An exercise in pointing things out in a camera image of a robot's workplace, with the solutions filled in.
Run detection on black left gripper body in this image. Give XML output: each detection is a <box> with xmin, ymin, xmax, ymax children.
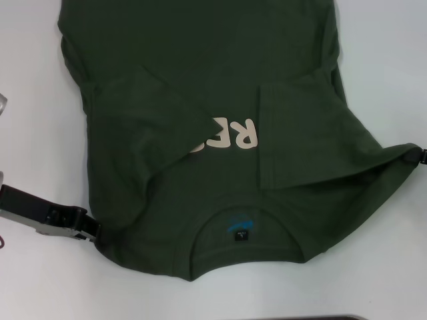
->
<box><xmin>0</xmin><ymin>184</ymin><xmax>88</xmax><ymax>241</ymax></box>

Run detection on dark green FREE t-shirt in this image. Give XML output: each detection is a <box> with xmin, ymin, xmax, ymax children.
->
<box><xmin>57</xmin><ymin>0</ymin><xmax>420</xmax><ymax>283</ymax></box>

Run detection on dark rounded base edge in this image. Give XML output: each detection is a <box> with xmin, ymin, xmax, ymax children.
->
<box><xmin>312</xmin><ymin>313</ymin><xmax>364</xmax><ymax>320</ymax></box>

